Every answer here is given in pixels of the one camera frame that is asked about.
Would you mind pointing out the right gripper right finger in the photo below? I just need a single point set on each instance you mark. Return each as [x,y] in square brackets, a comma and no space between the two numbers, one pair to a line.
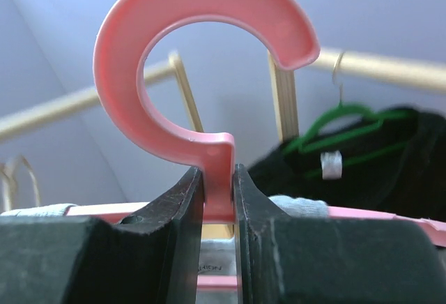
[259,273]

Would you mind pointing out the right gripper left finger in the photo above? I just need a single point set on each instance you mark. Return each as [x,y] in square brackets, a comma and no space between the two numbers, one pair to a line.
[150,256]

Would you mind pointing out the grey tank top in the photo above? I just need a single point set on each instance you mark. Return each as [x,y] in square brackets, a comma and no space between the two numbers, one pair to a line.
[218,251]

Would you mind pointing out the pink plastic hanger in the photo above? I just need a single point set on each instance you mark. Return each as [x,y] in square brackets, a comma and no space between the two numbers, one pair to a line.
[327,260]

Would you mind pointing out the green hanger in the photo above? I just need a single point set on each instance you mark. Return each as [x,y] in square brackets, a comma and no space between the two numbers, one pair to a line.
[304,144]

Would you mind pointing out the black shirt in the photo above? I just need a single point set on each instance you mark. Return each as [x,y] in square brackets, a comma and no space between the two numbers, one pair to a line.
[399,168]

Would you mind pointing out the left wooden clothes rack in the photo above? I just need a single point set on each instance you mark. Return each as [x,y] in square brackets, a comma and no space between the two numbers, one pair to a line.
[35,117]

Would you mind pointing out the wooden clothes rack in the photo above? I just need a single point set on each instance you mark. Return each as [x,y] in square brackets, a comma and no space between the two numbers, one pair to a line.
[35,117]
[405,72]

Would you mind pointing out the right wooden clothes rack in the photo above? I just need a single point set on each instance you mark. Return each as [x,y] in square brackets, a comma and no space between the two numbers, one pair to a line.
[405,72]

